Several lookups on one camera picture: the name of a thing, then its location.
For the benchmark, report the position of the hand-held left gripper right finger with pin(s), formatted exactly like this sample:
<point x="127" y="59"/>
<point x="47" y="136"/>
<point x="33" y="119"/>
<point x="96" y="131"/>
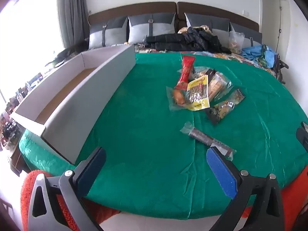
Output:
<point x="221" y="170"/>

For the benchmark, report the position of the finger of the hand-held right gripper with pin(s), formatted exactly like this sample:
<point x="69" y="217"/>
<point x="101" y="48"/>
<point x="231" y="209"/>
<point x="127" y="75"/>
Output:
<point x="303" y="137"/>

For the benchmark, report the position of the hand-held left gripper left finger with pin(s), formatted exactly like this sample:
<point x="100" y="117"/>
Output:
<point x="92" y="170"/>

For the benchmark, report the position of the dark roll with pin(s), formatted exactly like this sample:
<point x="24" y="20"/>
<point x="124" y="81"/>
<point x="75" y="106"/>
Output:
<point x="204" y="138"/>

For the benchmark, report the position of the dark patterned snack packet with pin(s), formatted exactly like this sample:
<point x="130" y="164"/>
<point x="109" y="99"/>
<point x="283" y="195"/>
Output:
<point x="223" y="105"/>

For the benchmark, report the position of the white cardboard box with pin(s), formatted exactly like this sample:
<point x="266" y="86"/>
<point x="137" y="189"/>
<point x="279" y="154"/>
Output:
<point x="79" y="101"/>

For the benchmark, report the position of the yellow snack packet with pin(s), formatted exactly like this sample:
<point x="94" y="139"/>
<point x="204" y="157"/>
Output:
<point x="198" y="93"/>

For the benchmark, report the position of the clear sliced cake packet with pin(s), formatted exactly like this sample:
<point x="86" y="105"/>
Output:
<point x="216" y="86"/>

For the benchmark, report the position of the red snack packet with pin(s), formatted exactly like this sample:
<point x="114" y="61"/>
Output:
<point x="186" y="69"/>

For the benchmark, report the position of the green satin cloth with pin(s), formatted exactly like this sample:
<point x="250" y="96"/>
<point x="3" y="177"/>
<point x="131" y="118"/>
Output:
<point x="149" y="149"/>

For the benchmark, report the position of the orange knitted blanket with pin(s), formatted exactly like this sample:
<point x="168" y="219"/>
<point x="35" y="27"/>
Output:
<point x="28" y="190"/>

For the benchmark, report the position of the brown wooden side table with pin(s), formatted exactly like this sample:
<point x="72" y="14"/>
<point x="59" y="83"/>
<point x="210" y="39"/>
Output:
<point x="16" y="161"/>

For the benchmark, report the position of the blue cloth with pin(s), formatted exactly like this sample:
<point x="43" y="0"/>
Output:
<point x="255" y="54"/>

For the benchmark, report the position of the grey two-tone pillow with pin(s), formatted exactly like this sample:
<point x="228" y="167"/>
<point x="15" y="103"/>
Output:
<point x="216" y="26"/>
<point x="250" y="37"/>
<point x="110" y="33"/>
<point x="154" y="28"/>

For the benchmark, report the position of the clear plastic bag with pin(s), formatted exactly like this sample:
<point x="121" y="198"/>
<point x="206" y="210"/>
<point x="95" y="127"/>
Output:
<point x="235" y="42"/>

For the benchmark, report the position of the dark cloth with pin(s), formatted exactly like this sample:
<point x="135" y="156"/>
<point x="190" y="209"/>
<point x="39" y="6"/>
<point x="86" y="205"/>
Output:
<point x="69" y="51"/>

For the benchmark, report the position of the white door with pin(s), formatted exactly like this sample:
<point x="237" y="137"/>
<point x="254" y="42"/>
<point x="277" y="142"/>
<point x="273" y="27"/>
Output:
<point x="272" y="16"/>

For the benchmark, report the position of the black puffer jacket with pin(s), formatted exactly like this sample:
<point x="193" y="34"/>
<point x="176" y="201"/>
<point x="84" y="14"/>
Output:
<point x="182" y="42"/>

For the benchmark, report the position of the grey curtain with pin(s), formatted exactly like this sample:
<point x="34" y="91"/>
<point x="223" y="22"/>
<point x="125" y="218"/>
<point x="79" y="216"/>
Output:
<point x="75" y="12"/>

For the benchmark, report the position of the black folding frame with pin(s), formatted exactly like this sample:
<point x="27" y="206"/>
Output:
<point x="280" y="67"/>

